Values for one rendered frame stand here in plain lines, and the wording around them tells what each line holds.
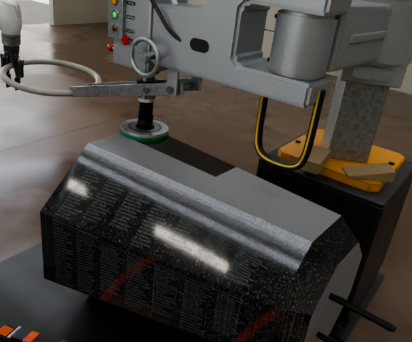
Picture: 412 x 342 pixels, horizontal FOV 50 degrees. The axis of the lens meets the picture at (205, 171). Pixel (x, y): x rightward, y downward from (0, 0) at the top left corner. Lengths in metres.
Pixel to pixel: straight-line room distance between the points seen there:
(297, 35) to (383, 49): 0.61
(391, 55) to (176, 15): 0.88
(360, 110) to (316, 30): 0.73
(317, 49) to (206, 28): 0.39
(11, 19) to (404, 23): 1.77
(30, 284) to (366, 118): 1.78
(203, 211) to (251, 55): 0.57
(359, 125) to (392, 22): 0.46
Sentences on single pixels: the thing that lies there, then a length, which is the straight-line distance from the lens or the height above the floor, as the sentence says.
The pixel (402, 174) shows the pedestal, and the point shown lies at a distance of 2.29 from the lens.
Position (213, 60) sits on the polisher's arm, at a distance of 1.59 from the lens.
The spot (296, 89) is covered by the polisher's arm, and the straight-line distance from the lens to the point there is 1.44.
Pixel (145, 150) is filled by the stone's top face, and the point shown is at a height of 0.82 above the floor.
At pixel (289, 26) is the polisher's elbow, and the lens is 1.44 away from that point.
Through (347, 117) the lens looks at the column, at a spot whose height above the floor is 0.98.
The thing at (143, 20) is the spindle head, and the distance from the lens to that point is 1.77.
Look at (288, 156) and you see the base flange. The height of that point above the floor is 0.77.
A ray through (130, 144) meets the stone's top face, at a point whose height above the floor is 0.82.
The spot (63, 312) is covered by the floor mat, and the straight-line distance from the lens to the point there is 2.25.
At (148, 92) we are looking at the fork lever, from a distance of 1.86.
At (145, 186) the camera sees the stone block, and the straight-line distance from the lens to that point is 1.65.
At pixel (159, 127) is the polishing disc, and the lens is 2.00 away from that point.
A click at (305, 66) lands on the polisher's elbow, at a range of 1.45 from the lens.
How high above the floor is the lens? 1.56
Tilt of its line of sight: 26 degrees down
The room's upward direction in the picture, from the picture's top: 7 degrees clockwise
